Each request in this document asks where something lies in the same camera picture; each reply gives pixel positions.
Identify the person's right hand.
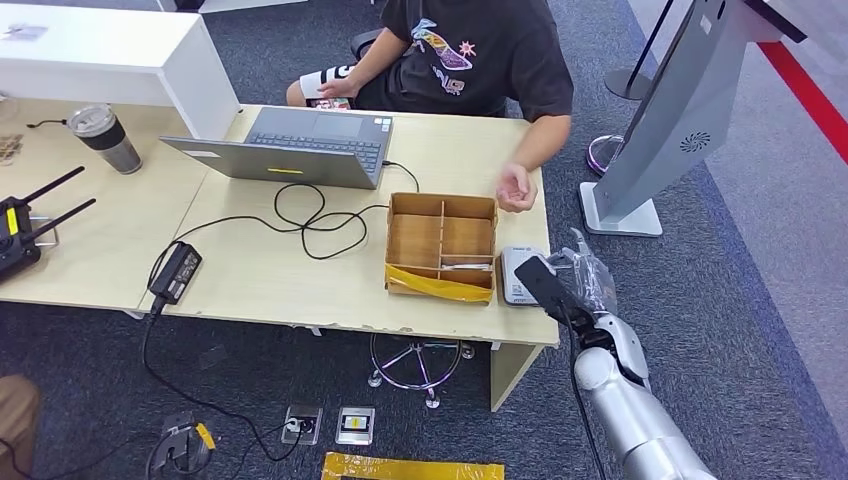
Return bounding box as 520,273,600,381
316,76,360,101

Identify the person's left hand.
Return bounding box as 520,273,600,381
495,162,539,215

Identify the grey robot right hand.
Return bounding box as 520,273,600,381
546,227,621,319

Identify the wooden divided box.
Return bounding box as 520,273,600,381
384,192,499,305

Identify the white grey card reader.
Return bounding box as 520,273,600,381
500,246,549,308

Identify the person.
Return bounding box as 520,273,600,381
286,0,575,215

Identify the grey laptop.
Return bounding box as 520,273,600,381
158,105,394,191

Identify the chrome stanchion base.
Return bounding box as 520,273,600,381
586,133,625,177

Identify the yellow tape band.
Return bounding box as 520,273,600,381
385,263,495,305

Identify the stanchion with black pole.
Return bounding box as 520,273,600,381
604,0,675,101

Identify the grey kiosk stand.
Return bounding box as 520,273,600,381
579,0,810,238

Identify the chrome stool base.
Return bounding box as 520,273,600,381
367,333,476,410

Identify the steel tumbler with clear lid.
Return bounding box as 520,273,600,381
66,103,144,176

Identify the white counter block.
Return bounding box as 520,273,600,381
0,1,241,142

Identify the black laptop power adapter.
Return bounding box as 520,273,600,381
146,241,204,306

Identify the floor socket with yellow label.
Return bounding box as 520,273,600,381
334,405,376,446

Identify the floor socket with plug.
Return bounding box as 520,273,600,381
280,404,324,446

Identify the black router with antennas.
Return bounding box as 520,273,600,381
0,165,97,283

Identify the brown paper bag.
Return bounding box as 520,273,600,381
0,375,41,480

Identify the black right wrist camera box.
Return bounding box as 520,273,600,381
513,254,598,333

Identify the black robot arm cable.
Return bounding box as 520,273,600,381
559,301,607,480

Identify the black laptop charging cable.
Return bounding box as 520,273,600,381
145,160,421,293

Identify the black mains cable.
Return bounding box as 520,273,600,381
139,296,313,463

